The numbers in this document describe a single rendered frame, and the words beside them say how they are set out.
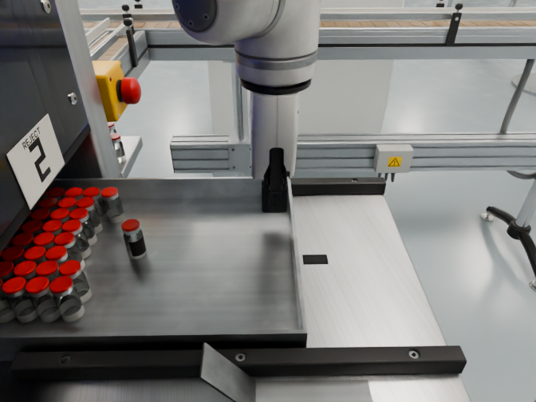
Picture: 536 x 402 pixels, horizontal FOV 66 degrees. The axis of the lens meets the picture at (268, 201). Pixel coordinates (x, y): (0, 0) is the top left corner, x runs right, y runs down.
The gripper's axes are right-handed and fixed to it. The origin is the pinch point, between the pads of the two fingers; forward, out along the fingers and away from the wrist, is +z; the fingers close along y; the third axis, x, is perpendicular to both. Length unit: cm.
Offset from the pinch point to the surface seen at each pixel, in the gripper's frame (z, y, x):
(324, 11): -4, -91, 18
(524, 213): 71, -87, 104
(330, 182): 2.3, -6.7, 8.3
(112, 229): 4.1, 1.2, -21.0
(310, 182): 2.3, -6.8, 5.5
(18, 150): -12.2, 9.5, -23.5
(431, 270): 92, -76, 68
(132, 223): -0.5, 5.7, -16.4
